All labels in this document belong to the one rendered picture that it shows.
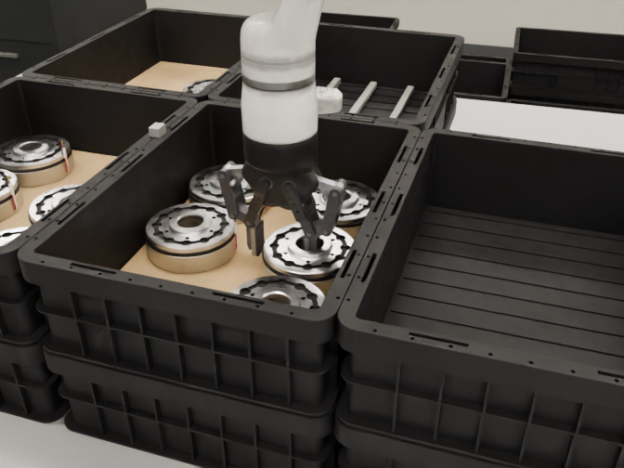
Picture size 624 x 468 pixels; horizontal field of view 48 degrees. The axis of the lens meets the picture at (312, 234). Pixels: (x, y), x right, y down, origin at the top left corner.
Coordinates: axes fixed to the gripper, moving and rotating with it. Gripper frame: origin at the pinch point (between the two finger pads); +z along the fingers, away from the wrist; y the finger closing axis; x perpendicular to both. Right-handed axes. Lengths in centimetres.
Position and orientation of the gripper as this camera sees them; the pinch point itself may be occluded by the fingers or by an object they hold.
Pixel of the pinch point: (283, 245)
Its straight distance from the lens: 77.3
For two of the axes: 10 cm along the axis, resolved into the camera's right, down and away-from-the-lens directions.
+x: 3.2, -5.1, 8.0
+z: 0.0, 8.4, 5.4
